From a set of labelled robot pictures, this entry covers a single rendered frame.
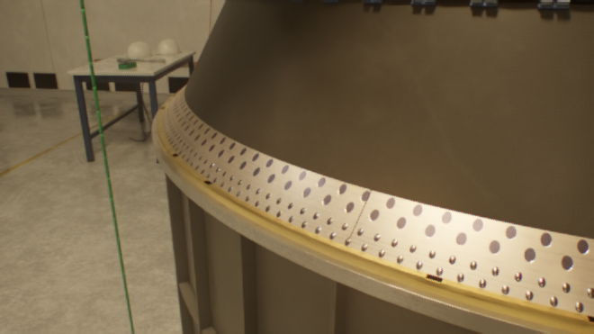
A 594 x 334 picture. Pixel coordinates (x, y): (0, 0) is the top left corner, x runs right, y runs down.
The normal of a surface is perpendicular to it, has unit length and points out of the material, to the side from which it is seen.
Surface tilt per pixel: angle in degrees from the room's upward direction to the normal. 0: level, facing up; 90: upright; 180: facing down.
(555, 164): 62
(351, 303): 90
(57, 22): 90
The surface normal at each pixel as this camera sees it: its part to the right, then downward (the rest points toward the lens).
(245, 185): -0.50, -0.52
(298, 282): -0.66, 0.27
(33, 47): -0.13, 0.36
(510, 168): -0.41, -0.15
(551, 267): -0.27, -0.46
